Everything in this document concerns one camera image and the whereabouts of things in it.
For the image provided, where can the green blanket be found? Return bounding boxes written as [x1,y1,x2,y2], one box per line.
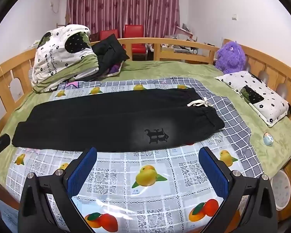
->
[0,59,291,187]

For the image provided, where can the small blue toy figure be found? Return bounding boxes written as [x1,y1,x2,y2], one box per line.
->
[263,132,274,146]

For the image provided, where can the maroon striped curtain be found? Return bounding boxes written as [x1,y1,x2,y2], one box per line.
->
[66,0,180,39]

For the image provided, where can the pile of cardboard boxes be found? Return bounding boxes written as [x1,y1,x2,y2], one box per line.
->
[160,24,199,65]

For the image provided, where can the black pants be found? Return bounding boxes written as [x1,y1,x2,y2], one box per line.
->
[12,87,225,153]

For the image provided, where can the grey plaid sheet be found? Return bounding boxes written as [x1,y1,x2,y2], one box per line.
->
[58,77,265,177]

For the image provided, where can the fruit print plastic tablecloth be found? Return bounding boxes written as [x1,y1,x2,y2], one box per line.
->
[5,78,262,233]

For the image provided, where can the white plastic bucket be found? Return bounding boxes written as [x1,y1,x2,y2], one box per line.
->
[270,170,291,211]

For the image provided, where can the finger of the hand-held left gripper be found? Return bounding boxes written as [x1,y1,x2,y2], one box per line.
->
[0,134,11,173]

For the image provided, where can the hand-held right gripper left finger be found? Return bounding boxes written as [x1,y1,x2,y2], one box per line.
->
[18,147,98,233]

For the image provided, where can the purple plush toy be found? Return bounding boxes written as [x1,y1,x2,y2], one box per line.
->
[215,41,246,74]

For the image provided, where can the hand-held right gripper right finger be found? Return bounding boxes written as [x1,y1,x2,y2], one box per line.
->
[199,147,278,233]

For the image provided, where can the folded white floral quilt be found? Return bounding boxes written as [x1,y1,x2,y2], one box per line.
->
[30,24,100,94]

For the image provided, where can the white floral pillow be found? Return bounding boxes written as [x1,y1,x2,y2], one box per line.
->
[215,71,290,128]

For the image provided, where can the wooden bed frame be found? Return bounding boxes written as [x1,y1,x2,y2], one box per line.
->
[0,37,291,209]

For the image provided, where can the black clothes pile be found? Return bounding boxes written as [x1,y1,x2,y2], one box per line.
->
[84,34,130,82]

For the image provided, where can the red chair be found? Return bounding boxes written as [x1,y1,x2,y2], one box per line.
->
[99,29,119,42]
[124,25,146,54]

